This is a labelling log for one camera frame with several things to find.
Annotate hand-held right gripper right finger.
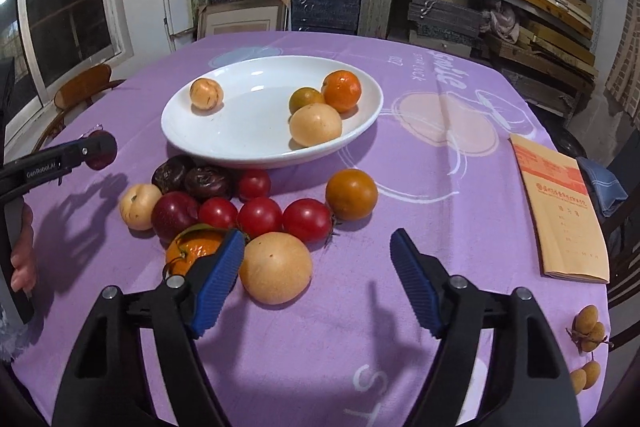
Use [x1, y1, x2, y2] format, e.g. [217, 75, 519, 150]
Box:
[389, 228, 585, 427]

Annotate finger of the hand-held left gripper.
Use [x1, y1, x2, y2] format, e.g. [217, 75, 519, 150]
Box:
[0, 137, 102, 208]

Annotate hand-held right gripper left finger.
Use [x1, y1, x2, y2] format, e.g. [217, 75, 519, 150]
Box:
[50, 228, 247, 427]

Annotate orange with green leaf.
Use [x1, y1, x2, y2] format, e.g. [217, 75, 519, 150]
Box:
[164, 223, 246, 280]

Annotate large yellow melon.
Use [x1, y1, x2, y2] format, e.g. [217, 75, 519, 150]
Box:
[239, 232, 314, 306]

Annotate dark red plum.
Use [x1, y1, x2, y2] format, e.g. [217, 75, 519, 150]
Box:
[82, 130, 119, 170]
[151, 192, 202, 245]

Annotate red tomato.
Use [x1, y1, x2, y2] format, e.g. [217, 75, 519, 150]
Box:
[198, 198, 239, 230]
[236, 197, 283, 239]
[236, 168, 272, 202]
[281, 198, 335, 244]

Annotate dark purple passion fruit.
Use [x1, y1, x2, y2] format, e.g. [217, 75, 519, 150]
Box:
[151, 155, 196, 194]
[184, 166, 233, 202]

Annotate striped yellow melon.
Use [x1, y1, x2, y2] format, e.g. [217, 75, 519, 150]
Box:
[118, 184, 163, 231]

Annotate white oval plate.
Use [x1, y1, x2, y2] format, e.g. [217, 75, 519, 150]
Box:
[161, 55, 384, 170]

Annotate person's left hand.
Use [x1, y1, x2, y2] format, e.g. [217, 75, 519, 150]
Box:
[10, 205, 39, 293]

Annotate purple printed tablecloth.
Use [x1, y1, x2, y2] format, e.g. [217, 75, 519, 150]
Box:
[10, 31, 613, 427]

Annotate light wooden chair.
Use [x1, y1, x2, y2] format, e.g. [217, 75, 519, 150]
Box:
[32, 64, 126, 152]

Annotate large orange-green tangerine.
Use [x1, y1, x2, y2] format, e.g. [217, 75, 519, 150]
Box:
[325, 168, 379, 222]

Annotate brown paper booklet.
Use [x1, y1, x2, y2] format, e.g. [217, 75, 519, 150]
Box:
[509, 133, 611, 284]

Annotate small speckled yellow melon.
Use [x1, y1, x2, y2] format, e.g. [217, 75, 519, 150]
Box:
[189, 78, 225, 112]

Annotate brown longan cluster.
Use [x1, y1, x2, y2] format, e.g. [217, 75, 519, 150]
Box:
[569, 359, 602, 396]
[566, 304, 613, 352]

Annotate green-orange tangerine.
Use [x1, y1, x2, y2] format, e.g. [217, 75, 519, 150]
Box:
[289, 87, 326, 115]

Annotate bright orange tangerine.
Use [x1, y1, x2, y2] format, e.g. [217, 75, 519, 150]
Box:
[321, 70, 362, 114]

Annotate blue folded cloth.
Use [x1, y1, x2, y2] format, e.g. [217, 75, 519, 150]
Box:
[575, 156, 629, 218]

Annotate dark wooden chair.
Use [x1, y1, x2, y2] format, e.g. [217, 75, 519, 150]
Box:
[555, 127, 640, 343]

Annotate framed picture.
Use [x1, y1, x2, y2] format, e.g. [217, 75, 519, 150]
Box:
[197, 0, 291, 40]

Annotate stack of grey boxes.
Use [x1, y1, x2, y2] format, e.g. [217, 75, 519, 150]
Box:
[407, 0, 488, 50]

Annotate pink cloth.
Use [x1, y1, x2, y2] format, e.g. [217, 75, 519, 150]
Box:
[482, 4, 521, 42]

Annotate grey wooden box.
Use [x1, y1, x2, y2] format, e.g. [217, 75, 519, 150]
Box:
[357, 0, 396, 38]

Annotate stack of dark blue boxes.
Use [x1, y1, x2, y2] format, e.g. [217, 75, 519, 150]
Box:
[290, 0, 362, 36]

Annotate brick pattern curtain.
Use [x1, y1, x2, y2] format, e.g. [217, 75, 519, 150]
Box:
[604, 0, 640, 130]

